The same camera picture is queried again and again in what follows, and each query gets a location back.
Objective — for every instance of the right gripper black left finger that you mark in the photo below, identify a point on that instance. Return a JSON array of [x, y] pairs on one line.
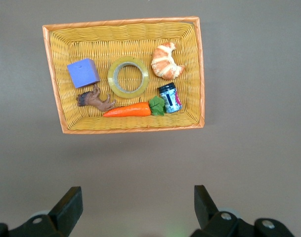
[[66, 212]]

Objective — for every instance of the toy croissant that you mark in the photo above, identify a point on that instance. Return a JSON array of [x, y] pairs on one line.
[[162, 64]]

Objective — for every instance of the yellow wicker basket orange rim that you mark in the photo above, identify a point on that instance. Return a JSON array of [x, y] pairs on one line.
[[130, 47]]

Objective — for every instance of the brown toy lion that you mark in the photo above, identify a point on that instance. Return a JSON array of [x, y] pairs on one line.
[[96, 101]]

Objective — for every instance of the orange toy carrot green leaves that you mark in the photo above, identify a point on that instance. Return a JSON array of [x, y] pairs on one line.
[[130, 111]]

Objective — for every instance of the brown table cover mat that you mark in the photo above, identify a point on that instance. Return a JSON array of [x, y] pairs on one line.
[[251, 98]]

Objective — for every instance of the clear yellowish tape roll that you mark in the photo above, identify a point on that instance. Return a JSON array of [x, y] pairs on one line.
[[113, 79]]

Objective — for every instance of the purple foam cube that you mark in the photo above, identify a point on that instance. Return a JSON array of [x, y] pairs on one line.
[[83, 73]]

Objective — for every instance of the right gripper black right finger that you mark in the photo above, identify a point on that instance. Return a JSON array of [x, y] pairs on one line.
[[207, 212]]

